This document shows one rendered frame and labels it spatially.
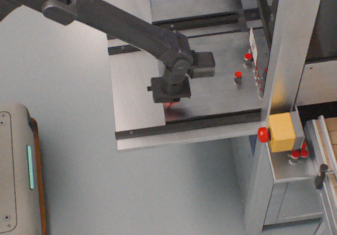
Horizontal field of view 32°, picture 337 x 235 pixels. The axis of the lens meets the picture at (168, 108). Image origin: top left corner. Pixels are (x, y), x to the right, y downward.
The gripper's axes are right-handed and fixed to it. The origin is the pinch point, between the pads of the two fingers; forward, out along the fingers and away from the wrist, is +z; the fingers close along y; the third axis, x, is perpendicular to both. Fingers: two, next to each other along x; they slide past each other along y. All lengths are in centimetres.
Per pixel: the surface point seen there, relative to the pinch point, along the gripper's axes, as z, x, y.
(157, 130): 0.4, -7.9, -3.5
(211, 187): 86, 10, 30
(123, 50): 2.1, 20.3, -10.4
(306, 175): -4.1, -25.8, 33.1
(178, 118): -2.2, -5.8, 2.2
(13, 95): 100, 68, -52
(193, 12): -0.9, 31.8, 12.1
